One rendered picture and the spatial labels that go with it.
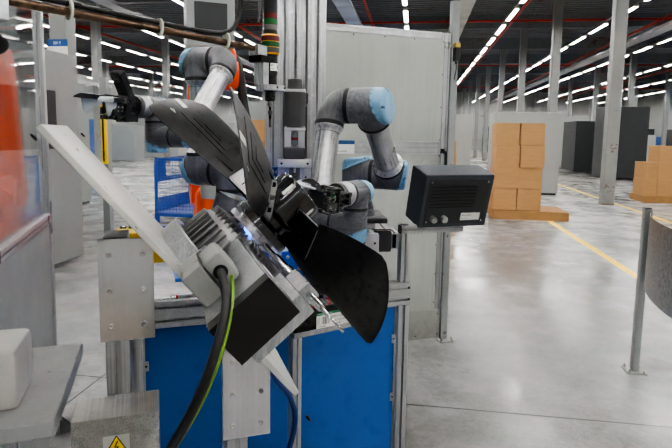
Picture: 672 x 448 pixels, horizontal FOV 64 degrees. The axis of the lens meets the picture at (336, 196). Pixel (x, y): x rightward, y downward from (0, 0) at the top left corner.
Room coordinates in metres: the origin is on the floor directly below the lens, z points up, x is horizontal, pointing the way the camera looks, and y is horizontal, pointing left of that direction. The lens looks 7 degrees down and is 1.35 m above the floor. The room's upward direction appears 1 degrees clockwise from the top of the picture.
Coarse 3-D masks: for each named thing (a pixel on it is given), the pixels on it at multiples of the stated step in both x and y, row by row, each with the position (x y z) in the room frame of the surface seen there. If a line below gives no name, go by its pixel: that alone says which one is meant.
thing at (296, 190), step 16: (288, 176) 1.16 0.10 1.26; (288, 192) 1.14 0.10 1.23; (304, 192) 1.14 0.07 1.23; (240, 208) 1.13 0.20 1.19; (288, 208) 1.13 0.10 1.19; (304, 208) 1.15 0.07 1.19; (256, 224) 1.10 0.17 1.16; (272, 224) 1.14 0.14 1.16; (288, 224) 1.14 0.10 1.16; (272, 240) 1.11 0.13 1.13
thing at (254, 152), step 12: (240, 108) 0.95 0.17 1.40; (240, 120) 0.91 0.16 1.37; (252, 132) 0.98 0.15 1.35; (240, 144) 0.87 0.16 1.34; (252, 144) 0.95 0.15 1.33; (252, 156) 0.93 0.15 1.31; (264, 156) 1.03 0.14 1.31; (252, 168) 0.93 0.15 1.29; (264, 168) 1.02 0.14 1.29; (252, 180) 0.92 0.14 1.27; (264, 180) 1.01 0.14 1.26; (252, 192) 0.91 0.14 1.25; (264, 192) 1.03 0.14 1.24; (252, 204) 0.91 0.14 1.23; (264, 204) 1.04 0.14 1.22
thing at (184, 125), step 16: (160, 112) 1.15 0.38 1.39; (192, 112) 1.24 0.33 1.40; (208, 112) 1.30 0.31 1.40; (176, 128) 1.15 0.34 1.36; (192, 128) 1.19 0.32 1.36; (208, 128) 1.22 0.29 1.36; (224, 128) 1.27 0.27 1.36; (192, 144) 1.15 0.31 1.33; (208, 144) 1.18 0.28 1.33; (224, 144) 1.21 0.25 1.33; (208, 160) 1.15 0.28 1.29; (224, 160) 1.18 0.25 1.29; (240, 160) 1.20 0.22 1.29; (224, 176) 1.15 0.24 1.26
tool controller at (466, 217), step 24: (432, 168) 1.81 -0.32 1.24; (456, 168) 1.83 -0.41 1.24; (480, 168) 1.86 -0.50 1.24; (432, 192) 1.75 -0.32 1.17; (456, 192) 1.78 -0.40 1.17; (480, 192) 1.81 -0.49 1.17; (408, 216) 1.84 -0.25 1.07; (432, 216) 1.77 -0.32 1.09; (456, 216) 1.80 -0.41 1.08; (480, 216) 1.83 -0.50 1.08
